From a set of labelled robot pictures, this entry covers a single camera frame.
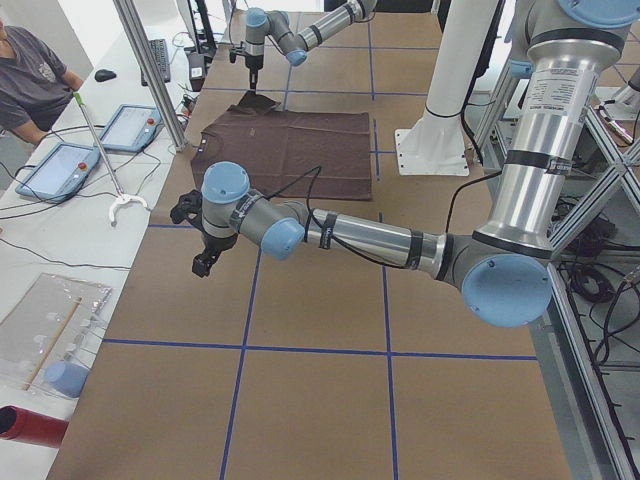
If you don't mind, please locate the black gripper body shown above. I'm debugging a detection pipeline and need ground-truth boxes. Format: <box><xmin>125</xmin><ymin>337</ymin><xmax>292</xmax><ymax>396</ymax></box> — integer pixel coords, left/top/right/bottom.
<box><xmin>230</xmin><ymin>41</ymin><xmax>264</xmax><ymax>75</ymax></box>
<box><xmin>170</xmin><ymin>190</ymin><xmax>238</xmax><ymax>263</ymax></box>

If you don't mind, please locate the dark brown t-shirt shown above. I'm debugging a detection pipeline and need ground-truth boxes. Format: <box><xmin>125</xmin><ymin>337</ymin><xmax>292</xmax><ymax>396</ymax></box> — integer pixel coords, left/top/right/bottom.
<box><xmin>191</xmin><ymin>92</ymin><xmax>372</xmax><ymax>201</ymax></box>

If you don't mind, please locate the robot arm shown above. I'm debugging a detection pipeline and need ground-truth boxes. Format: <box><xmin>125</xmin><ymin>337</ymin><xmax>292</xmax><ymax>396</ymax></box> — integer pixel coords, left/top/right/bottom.
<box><xmin>117</xmin><ymin>13</ymin><xmax>482</xmax><ymax>348</ymax></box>
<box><xmin>229</xmin><ymin>0</ymin><xmax>377</xmax><ymax>91</ymax></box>

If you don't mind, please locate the white reacher grabber stick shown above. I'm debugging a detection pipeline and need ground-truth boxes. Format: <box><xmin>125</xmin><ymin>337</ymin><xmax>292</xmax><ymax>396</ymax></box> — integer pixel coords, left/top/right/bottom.
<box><xmin>73</xmin><ymin>91</ymin><xmax>149</xmax><ymax>227</ymax></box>

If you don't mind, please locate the far blue teach pendant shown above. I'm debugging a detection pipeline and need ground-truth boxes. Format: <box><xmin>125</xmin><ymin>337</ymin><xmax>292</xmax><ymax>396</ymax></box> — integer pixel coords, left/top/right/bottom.
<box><xmin>100</xmin><ymin>104</ymin><xmax>161</xmax><ymax>154</ymax></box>

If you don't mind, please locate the blue teach pendant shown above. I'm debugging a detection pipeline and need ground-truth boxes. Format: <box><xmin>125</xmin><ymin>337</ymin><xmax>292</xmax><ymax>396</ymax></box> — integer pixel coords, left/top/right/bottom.
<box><xmin>100</xmin><ymin>104</ymin><xmax>161</xmax><ymax>154</ymax></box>
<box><xmin>15</xmin><ymin>142</ymin><xmax>101</xmax><ymax>203</ymax></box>

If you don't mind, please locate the black keyboard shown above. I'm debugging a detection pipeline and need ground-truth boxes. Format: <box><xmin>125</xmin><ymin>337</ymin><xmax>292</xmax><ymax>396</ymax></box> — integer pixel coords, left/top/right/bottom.
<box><xmin>148</xmin><ymin>39</ymin><xmax>171</xmax><ymax>83</ymax></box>

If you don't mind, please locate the near blue teach pendant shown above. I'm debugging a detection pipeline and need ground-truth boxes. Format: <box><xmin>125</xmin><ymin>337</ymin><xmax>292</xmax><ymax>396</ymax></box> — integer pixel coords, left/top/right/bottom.
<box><xmin>15</xmin><ymin>142</ymin><xmax>101</xmax><ymax>203</ymax></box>

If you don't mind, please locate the black computer mouse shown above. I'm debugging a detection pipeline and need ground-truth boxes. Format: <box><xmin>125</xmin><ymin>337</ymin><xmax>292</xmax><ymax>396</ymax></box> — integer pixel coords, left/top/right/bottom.
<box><xmin>94</xmin><ymin>69</ymin><xmax>117</xmax><ymax>83</ymax></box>

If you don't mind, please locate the clear plastic bag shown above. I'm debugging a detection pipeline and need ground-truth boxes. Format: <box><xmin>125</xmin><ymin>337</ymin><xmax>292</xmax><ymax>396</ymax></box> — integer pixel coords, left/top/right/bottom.
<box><xmin>1</xmin><ymin>274</ymin><xmax>112</xmax><ymax>399</ymax></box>

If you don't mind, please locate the blue plastic cap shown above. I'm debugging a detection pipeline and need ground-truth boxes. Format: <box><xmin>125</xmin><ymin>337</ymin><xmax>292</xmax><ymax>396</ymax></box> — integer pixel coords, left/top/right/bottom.
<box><xmin>44</xmin><ymin>361</ymin><xmax>90</xmax><ymax>398</ymax></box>

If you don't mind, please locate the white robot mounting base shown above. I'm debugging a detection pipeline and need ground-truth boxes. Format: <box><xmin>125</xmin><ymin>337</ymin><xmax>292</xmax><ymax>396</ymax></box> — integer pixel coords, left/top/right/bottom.
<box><xmin>395</xmin><ymin>0</ymin><xmax>501</xmax><ymax>176</ymax></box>

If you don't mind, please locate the seated person grey shirt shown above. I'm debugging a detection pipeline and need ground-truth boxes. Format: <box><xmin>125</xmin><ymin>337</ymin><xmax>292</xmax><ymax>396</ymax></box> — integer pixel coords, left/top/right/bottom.
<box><xmin>1</xmin><ymin>25</ymin><xmax>83</xmax><ymax>146</ymax></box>

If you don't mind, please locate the red cylinder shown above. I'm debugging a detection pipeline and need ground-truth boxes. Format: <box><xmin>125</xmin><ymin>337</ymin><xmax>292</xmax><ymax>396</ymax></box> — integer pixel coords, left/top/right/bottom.
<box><xmin>1</xmin><ymin>405</ymin><xmax>68</xmax><ymax>448</ymax></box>

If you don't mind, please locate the aluminium frame post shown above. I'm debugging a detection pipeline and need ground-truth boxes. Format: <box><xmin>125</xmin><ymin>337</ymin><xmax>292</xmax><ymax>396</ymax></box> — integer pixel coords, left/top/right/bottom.
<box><xmin>113</xmin><ymin>0</ymin><xmax>187</xmax><ymax>152</ymax></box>

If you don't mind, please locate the aluminium frame rack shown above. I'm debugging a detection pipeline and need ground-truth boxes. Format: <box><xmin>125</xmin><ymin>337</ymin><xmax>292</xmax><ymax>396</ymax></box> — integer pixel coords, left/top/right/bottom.
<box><xmin>474</xmin><ymin>74</ymin><xmax>640</xmax><ymax>480</ymax></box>

